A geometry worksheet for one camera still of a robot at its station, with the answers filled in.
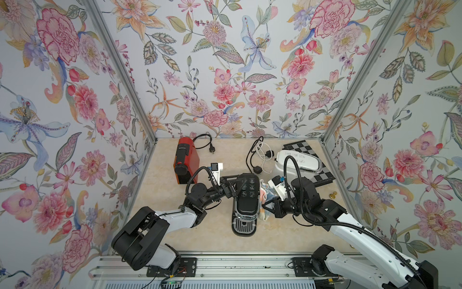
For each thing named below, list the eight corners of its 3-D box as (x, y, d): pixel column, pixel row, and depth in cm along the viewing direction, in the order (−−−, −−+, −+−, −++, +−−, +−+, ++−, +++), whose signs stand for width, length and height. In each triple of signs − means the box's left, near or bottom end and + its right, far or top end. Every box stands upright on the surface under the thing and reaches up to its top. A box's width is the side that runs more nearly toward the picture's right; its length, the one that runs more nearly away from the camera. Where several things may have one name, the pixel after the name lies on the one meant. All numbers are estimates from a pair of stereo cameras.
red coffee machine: (180, 187, 100) (171, 167, 85) (187, 151, 117) (181, 129, 102) (196, 187, 100) (190, 167, 85) (201, 151, 117) (196, 129, 102)
